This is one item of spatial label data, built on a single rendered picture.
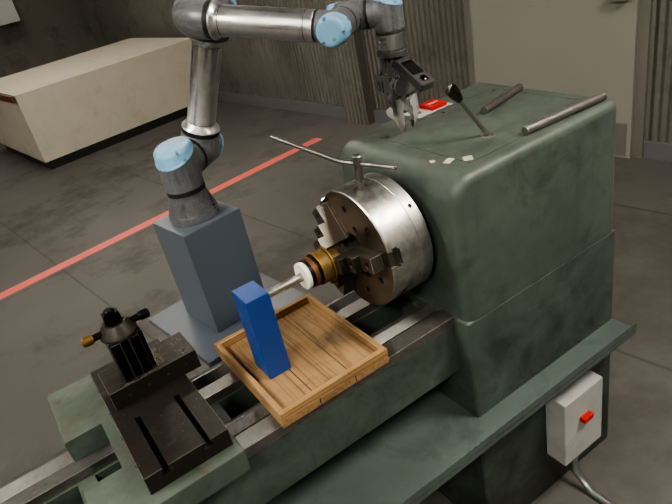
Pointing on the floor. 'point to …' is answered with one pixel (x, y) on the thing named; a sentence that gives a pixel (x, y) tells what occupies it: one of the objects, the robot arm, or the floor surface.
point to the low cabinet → (94, 99)
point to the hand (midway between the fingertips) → (409, 124)
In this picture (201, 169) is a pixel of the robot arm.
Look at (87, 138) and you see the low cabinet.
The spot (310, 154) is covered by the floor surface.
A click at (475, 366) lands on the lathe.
